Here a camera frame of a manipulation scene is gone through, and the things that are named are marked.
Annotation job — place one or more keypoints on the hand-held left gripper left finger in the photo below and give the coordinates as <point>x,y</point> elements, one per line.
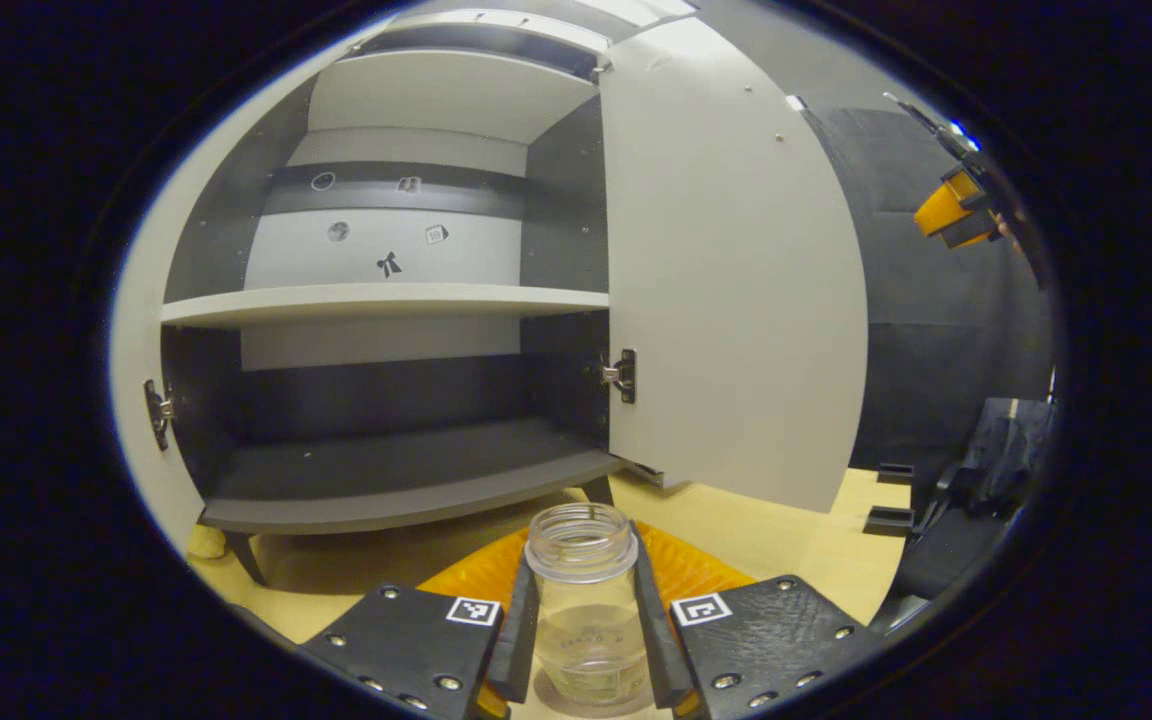
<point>406,640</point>

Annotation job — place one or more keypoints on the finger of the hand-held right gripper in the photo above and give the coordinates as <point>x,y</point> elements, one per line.
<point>946,205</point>

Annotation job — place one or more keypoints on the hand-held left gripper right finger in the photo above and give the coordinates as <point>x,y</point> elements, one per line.
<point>766,640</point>

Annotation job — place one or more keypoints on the clear plastic bottle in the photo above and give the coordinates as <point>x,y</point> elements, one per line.
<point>586,600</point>

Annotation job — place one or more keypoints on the grey and white cabinet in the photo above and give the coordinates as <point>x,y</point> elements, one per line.
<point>386,300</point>

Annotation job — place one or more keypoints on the pale yellow soft object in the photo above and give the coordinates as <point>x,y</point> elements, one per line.
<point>206,543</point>

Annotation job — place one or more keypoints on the black bracket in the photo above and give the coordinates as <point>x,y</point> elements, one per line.
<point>891,520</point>
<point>896,473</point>

